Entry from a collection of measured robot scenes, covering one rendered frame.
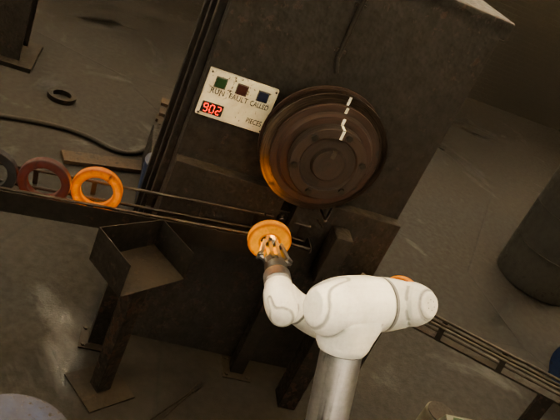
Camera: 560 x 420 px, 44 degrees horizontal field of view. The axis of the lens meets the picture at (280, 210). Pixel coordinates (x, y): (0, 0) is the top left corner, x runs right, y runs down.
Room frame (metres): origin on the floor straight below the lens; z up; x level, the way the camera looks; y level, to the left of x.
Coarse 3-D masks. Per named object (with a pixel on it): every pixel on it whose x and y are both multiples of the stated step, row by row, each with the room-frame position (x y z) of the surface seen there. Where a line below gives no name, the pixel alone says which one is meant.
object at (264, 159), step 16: (304, 96) 2.31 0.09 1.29; (320, 96) 2.29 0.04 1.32; (336, 96) 2.31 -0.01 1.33; (352, 96) 2.38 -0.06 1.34; (288, 112) 2.26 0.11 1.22; (368, 112) 2.35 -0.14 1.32; (272, 128) 2.25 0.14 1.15; (384, 128) 2.38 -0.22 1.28; (384, 144) 2.39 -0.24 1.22; (384, 160) 2.40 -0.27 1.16; (272, 176) 2.28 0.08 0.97; (320, 208) 2.35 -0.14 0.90
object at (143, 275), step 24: (96, 240) 1.88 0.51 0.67; (120, 240) 1.96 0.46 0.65; (144, 240) 2.05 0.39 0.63; (168, 240) 2.05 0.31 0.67; (96, 264) 1.85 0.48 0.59; (120, 264) 1.79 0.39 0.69; (144, 264) 1.96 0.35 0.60; (168, 264) 2.01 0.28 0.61; (120, 288) 1.76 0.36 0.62; (144, 288) 1.84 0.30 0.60; (120, 312) 1.92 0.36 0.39; (120, 336) 1.91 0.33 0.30; (120, 360) 1.95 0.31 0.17; (72, 384) 1.89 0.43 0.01; (96, 384) 1.91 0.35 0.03; (120, 384) 1.99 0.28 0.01; (96, 408) 1.83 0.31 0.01
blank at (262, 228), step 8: (256, 224) 2.08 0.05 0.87; (264, 224) 2.07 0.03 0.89; (272, 224) 2.07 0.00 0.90; (280, 224) 2.09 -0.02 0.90; (248, 232) 2.08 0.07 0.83; (256, 232) 2.06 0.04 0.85; (264, 232) 2.07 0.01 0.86; (272, 232) 2.08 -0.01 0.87; (280, 232) 2.08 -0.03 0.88; (288, 232) 2.09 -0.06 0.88; (248, 240) 2.06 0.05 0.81; (256, 240) 2.06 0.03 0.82; (280, 240) 2.09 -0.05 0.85; (288, 240) 2.10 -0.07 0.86; (256, 248) 2.07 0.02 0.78; (272, 248) 2.09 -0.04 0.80; (288, 248) 2.10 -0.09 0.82; (256, 256) 2.08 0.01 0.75; (264, 256) 2.08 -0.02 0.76
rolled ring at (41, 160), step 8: (32, 160) 2.04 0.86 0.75; (40, 160) 2.04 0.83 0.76; (48, 160) 2.05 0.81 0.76; (56, 160) 2.08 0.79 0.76; (24, 168) 2.03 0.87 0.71; (32, 168) 2.03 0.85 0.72; (48, 168) 2.05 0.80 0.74; (56, 168) 2.05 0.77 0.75; (64, 168) 2.08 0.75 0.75; (24, 176) 2.03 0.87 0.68; (64, 176) 2.06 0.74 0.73; (24, 184) 2.03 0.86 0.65; (64, 184) 2.07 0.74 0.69; (40, 192) 2.07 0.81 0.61; (56, 192) 2.08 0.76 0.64; (64, 192) 2.07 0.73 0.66
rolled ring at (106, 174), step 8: (88, 168) 2.11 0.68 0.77; (96, 168) 2.12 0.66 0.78; (104, 168) 2.14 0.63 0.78; (80, 176) 2.09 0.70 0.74; (88, 176) 2.10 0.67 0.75; (96, 176) 2.11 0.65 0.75; (104, 176) 2.12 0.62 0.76; (112, 176) 2.13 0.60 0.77; (72, 184) 2.09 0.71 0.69; (80, 184) 2.09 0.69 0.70; (112, 184) 2.13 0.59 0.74; (120, 184) 2.14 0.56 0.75; (72, 192) 2.09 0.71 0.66; (80, 192) 2.10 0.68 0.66; (120, 192) 2.14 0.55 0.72; (80, 200) 2.10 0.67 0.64; (88, 200) 2.13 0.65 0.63; (112, 200) 2.13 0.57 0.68; (120, 200) 2.14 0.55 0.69
